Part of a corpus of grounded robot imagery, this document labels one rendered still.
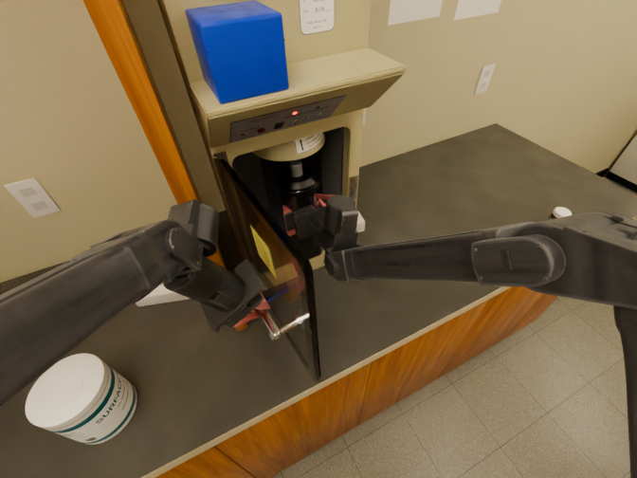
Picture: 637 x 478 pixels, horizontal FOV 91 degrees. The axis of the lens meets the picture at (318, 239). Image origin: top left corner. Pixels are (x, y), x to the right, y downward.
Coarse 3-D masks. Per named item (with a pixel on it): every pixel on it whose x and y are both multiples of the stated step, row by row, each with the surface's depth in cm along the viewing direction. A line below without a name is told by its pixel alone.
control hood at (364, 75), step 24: (288, 72) 49; (312, 72) 49; (336, 72) 48; (360, 72) 48; (384, 72) 48; (264, 96) 43; (288, 96) 44; (312, 96) 46; (336, 96) 49; (360, 96) 54; (216, 120) 43; (216, 144) 52
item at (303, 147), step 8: (312, 136) 67; (320, 136) 70; (280, 144) 65; (288, 144) 66; (296, 144) 66; (304, 144) 67; (312, 144) 68; (320, 144) 70; (256, 152) 68; (264, 152) 67; (272, 152) 66; (280, 152) 66; (288, 152) 66; (296, 152) 66; (304, 152) 67; (312, 152) 68; (280, 160) 67; (288, 160) 67
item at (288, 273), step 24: (240, 192) 50; (240, 216) 60; (264, 216) 44; (264, 240) 49; (288, 240) 41; (264, 264) 58; (288, 264) 43; (288, 288) 49; (288, 312) 58; (312, 312) 45; (288, 336) 70; (312, 336) 50; (312, 360) 58
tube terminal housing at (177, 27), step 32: (160, 0) 43; (192, 0) 42; (224, 0) 43; (256, 0) 45; (288, 0) 46; (352, 0) 50; (288, 32) 49; (320, 32) 51; (352, 32) 54; (192, 64) 46; (192, 96) 49; (288, 128) 60; (320, 128) 63; (352, 128) 67; (352, 160) 73; (320, 256) 91
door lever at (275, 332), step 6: (258, 312) 55; (264, 312) 54; (264, 318) 53; (270, 318) 53; (294, 318) 54; (270, 324) 52; (276, 324) 53; (288, 324) 53; (294, 324) 53; (300, 324) 53; (270, 330) 52; (276, 330) 52; (282, 330) 52; (288, 330) 53; (270, 336) 51; (276, 336) 51
